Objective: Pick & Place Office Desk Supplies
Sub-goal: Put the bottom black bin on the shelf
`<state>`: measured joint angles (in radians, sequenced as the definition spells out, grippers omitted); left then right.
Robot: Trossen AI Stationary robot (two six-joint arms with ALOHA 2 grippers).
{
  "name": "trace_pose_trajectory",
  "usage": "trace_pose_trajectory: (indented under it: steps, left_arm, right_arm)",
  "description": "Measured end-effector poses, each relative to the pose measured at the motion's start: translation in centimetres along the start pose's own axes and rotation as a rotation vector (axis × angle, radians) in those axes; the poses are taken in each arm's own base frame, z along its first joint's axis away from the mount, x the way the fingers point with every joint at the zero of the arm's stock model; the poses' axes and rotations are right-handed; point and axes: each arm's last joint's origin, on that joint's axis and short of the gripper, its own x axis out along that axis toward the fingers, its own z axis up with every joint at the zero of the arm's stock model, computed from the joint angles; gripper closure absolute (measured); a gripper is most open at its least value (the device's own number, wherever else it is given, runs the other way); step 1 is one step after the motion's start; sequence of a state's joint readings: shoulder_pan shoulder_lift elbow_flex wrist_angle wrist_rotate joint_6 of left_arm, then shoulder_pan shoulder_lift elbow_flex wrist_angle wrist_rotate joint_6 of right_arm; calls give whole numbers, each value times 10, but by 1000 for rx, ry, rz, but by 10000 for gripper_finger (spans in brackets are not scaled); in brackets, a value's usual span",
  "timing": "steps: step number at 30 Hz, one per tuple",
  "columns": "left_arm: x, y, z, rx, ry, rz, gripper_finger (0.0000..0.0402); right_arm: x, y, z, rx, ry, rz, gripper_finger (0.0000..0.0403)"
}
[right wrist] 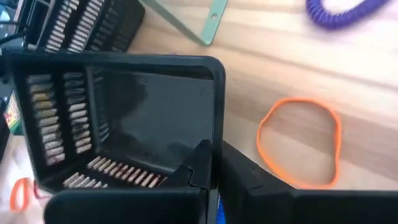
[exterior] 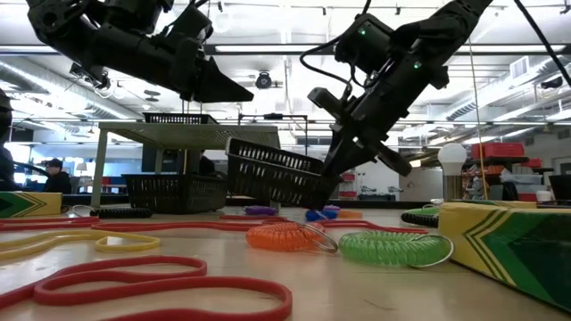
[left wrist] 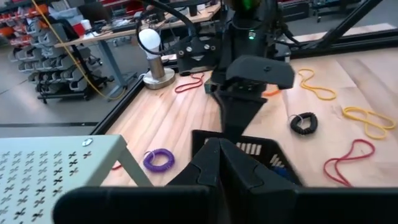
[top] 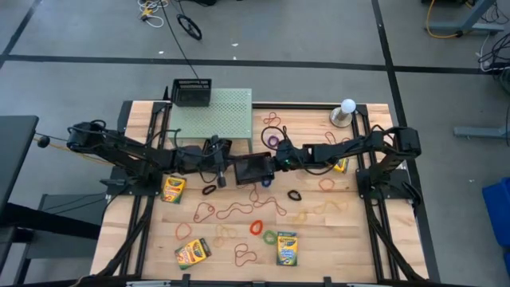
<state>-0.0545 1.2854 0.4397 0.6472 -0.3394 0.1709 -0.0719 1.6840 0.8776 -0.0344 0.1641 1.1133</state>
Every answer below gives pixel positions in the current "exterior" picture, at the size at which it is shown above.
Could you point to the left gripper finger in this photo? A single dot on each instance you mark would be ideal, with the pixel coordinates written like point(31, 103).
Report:
point(218, 87)

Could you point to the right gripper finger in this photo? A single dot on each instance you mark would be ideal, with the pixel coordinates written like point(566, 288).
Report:
point(336, 147)
point(357, 158)

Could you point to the black plastic mesh basket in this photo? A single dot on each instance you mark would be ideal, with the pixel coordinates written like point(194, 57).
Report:
point(178, 118)
point(276, 178)
point(174, 194)

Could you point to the blue coil wrist band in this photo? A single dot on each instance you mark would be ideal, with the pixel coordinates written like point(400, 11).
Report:
point(316, 215)

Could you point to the green coil wrist band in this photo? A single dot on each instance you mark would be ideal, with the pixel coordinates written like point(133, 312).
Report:
point(388, 249)
point(424, 211)

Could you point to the black coil wrist band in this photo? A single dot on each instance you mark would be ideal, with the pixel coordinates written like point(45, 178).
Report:
point(125, 213)
point(417, 219)

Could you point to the purple coil wrist band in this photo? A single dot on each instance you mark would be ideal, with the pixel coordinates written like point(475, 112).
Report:
point(332, 207)
point(261, 210)

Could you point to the red rubber band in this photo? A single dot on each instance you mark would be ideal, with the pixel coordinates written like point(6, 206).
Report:
point(178, 226)
point(44, 221)
point(287, 303)

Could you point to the yellow green crayon box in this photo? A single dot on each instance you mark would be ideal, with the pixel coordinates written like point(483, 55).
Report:
point(513, 249)

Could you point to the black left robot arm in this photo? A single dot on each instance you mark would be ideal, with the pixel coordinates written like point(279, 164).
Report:
point(111, 40)

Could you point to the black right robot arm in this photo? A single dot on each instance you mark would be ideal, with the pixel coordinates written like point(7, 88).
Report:
point(446, 27)

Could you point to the black ceiling spotlight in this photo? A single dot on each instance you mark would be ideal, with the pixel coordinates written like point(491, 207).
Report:
point(263, 80)
point(100, 80)

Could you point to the green perforated metal shelf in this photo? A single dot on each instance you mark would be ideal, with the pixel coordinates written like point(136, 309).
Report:
point(187, 134)

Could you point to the white bulb on metal stand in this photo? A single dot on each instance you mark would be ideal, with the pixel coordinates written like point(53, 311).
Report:
point(452, 158)

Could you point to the orange coil wrist band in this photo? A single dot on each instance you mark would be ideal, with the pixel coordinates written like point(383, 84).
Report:
point(281, 236)

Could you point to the red plastic bin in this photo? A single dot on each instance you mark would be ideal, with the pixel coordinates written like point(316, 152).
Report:
point(497, 150)

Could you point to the yellow rubber band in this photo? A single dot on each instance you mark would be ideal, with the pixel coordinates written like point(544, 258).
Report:
point(157, 243)

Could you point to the person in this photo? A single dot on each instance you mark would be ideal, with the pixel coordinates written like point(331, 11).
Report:
point(58, 178)

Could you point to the black computer monitor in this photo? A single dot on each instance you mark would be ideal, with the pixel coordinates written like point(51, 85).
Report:
point(561, 187)

